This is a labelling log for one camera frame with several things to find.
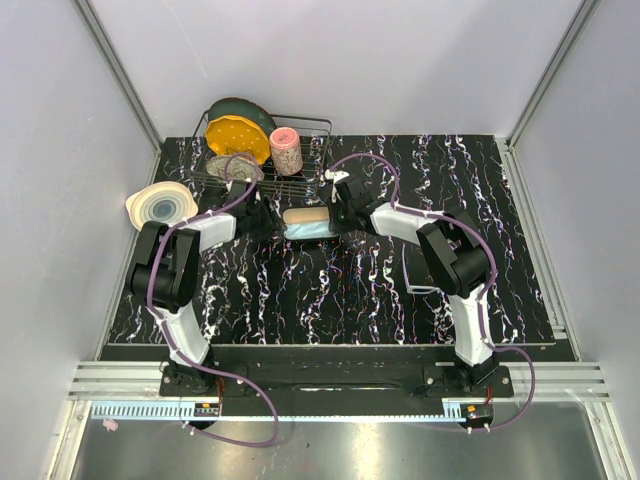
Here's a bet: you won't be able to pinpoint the black wire dish rack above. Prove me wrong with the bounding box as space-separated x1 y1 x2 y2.
184 113 332 200

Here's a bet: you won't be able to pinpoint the grey patterned small plate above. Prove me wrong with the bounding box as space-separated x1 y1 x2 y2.
204 155 264 182

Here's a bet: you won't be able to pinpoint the black glasses case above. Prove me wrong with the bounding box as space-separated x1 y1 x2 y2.
282 206 330 230

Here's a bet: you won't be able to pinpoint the yellow dotted plate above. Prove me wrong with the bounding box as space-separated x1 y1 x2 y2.
205 115 271 165

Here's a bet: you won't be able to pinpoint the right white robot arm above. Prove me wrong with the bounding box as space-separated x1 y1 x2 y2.
326 171 497 397

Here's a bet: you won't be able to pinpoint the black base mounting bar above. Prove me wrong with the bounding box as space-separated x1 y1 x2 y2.
159 345 514 399

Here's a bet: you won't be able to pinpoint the cream bowl with rings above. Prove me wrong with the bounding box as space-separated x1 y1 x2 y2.
125 181 198 231

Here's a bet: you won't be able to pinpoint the purple cable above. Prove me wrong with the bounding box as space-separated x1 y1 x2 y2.
147 153 281 449
324 152 536 434

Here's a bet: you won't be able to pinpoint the white frame sunglasses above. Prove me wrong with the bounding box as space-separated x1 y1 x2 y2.
402 244 437 295

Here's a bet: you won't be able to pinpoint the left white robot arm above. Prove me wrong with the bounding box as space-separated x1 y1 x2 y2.
125 180 277 396

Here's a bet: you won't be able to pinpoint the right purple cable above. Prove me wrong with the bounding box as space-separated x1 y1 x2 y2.
324 152 536 434

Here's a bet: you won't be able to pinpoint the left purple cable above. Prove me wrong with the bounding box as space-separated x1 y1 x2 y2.
147 153 281 449

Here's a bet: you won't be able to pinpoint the dark green plate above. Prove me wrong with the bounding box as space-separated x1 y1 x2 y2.
207 97 277 136

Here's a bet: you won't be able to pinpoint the light blue cleaning cloth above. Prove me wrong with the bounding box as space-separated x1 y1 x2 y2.
284 221 335 241

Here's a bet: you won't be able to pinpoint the pink patterned cup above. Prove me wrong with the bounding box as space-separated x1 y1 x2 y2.
269 127 303 176

